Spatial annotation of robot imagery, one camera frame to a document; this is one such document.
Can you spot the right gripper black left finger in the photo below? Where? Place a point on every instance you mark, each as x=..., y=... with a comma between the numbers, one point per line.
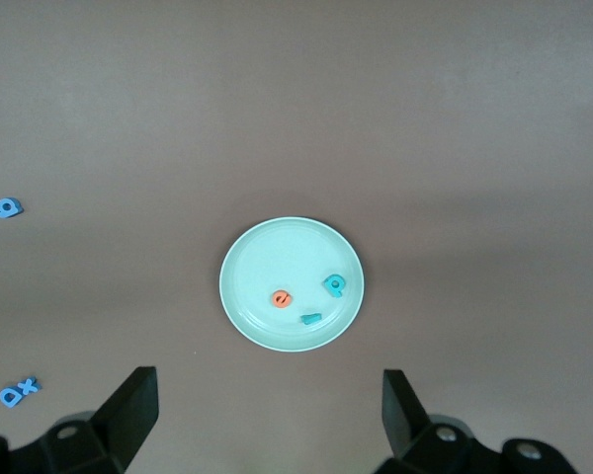
x=123, y=424

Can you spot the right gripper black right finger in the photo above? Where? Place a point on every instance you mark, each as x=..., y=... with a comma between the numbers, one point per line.
x=410, y=429

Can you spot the teal foam letter r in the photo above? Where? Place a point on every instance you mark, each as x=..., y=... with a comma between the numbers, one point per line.
x=310, y=318

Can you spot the teal foam letter p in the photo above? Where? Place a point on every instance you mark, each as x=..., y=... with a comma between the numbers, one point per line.
x=335, y=285

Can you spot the orange foam letter e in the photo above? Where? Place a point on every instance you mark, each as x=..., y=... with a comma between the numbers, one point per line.
x=281, y=298

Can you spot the blue foam letter x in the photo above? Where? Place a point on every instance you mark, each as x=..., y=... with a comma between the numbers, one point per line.
x=28, y=385

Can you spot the blue foam letter D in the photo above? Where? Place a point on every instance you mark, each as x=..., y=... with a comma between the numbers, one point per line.
x=11, y=396

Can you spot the pale green plate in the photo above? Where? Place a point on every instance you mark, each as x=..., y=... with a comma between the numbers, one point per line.
x=277, y=257

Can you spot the blue foam letter g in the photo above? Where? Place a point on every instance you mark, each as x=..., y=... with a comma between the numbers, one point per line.
x=6, y=208

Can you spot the brown table cover sheet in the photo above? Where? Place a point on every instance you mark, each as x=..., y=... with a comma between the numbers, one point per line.
x=128, y=123

